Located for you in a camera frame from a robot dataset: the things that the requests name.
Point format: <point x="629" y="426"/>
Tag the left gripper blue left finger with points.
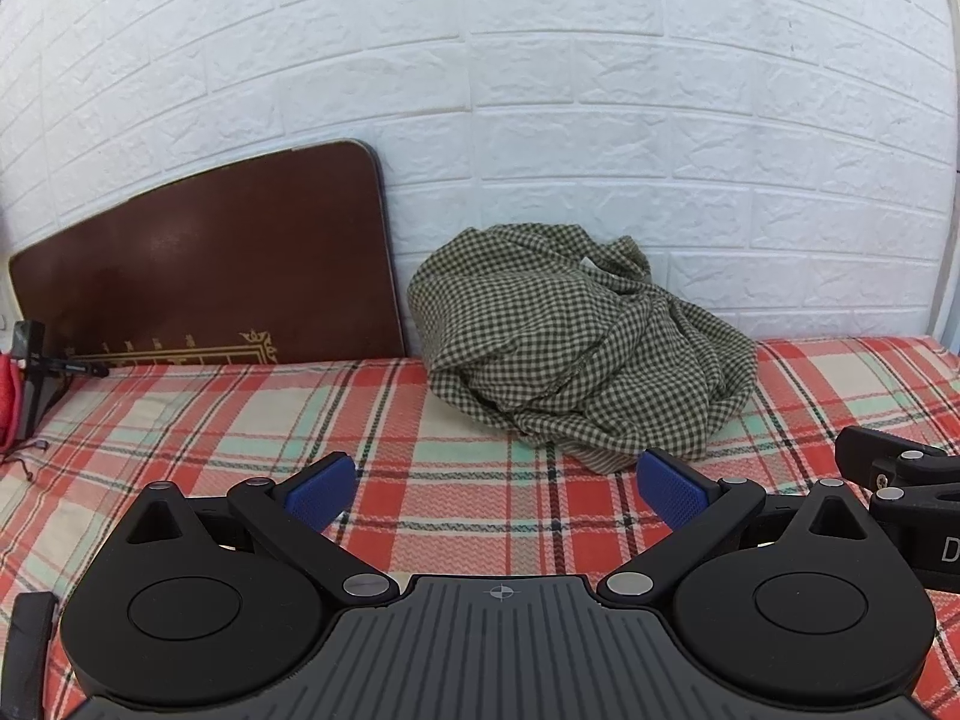
<point x="287" y="519"/>

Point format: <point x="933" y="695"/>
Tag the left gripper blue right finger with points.
<point x="705" y="519"/>

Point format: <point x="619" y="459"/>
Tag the green striped checked shirt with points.
<point x="540" y="331"/>

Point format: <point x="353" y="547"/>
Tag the dark brown wooden board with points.
<point x="278" y="259"/>

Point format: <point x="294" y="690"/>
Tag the red cloth bundle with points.
<point x="11" y="397"/>

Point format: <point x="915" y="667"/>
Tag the black metal stand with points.
<point x="44" y="379"/>

